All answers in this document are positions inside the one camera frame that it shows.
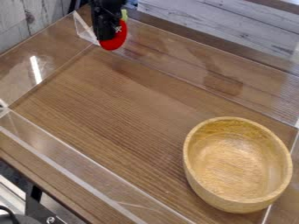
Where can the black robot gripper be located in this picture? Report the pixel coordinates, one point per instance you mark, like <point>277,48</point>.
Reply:
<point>106,11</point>

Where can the red plush strawberry toy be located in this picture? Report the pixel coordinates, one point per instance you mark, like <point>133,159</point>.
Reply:
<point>114,43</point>

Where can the black table leg frame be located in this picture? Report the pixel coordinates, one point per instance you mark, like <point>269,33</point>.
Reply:
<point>37,210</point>

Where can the oval wooden bowl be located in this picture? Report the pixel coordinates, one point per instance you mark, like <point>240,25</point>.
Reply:
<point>237,163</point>

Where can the clear acrylic front wall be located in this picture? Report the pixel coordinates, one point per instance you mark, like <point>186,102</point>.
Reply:
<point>88,188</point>

